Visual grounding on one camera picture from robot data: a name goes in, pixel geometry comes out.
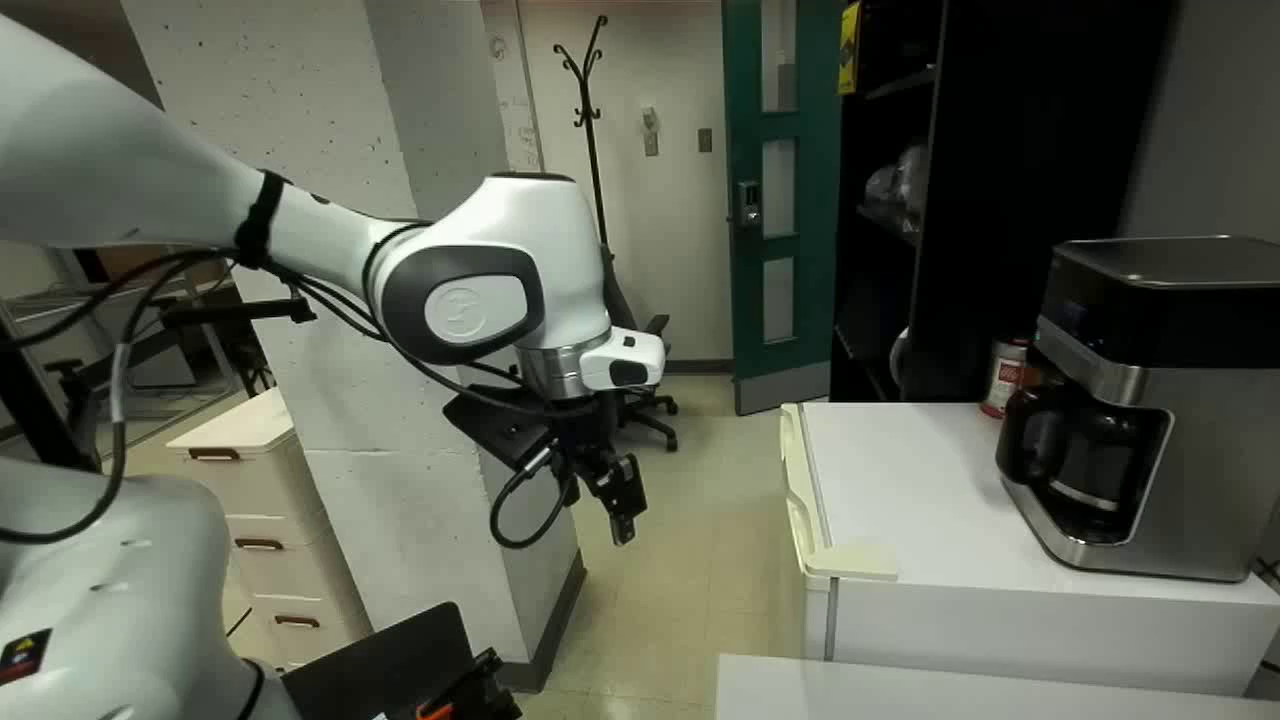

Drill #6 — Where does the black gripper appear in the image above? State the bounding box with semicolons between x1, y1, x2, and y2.
549;394;653;549

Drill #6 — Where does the black steel coffeemaker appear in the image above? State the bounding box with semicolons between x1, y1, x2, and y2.
997;232;1280;589

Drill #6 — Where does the black office chair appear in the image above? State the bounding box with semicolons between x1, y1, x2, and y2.
603;311;683;457

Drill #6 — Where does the beige tape strip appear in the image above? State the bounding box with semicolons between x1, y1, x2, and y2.
775;403;905;585

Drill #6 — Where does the green door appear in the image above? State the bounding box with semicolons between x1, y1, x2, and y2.
722;0;850;418

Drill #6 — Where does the black flat case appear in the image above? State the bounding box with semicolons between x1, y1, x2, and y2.
279;601;525;720

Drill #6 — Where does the beige drawer cabinet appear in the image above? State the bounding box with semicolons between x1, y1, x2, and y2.
164;386;378;677

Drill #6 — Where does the white cabinet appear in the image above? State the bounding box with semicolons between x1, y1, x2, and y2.
775;394;1280;701

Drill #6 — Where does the black coat rack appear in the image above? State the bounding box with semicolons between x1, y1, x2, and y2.
549;12;643;333

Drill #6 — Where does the coffee can with red lid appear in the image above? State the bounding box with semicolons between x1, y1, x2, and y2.
981;335;1037;422

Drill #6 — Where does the shiny clear bag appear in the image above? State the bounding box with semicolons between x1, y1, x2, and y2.
857;145;933;232

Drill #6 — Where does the black metal stand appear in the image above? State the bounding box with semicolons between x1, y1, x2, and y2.
0;279;321;470

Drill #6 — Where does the black glass carafe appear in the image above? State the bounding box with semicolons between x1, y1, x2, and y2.
997;382;1181;545

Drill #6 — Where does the black shelf unit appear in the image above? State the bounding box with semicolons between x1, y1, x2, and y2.
828;0;1181;409

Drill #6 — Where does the yellow object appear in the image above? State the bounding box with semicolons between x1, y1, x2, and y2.
836;0;866;100

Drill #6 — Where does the black strap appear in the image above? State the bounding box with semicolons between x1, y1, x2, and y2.
232;168;292;279

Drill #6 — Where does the black cable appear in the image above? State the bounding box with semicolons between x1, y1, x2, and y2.
0;245;577;555

